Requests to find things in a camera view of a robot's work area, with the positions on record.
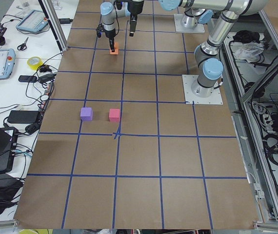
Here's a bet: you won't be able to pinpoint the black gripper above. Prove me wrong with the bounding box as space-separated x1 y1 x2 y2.
104 29 116 52
128 0 144 37

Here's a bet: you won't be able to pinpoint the orange foam cube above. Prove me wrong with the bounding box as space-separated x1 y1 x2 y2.
110 42 119 55

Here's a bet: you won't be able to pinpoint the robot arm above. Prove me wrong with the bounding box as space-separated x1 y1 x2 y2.
96 0 213 54
159 0 268 98

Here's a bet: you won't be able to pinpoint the red foam cube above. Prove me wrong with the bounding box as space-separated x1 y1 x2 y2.
109 108 120 122

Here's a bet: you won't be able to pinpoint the purple foam cube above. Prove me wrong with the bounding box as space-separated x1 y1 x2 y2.
80 107 93 121

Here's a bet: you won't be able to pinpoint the teach pendant far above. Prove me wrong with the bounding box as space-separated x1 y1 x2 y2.
16 10 48 34

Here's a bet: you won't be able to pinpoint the yellow tape roll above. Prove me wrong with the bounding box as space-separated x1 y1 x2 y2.
27 57 43 71

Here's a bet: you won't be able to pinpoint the black phone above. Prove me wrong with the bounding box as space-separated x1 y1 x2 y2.
18 75 37 83

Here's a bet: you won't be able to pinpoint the black power adapter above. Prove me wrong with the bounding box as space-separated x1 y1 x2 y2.
7 110 39 124

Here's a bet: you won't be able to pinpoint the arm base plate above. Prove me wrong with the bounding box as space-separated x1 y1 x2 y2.
182 75 223 105
174 14 205 34

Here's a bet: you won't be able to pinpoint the aluminium frame post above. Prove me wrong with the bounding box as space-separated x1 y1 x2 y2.
38 0 68 52

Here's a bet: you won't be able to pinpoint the black handled scissors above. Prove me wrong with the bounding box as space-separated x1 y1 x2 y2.
17 37 29 51

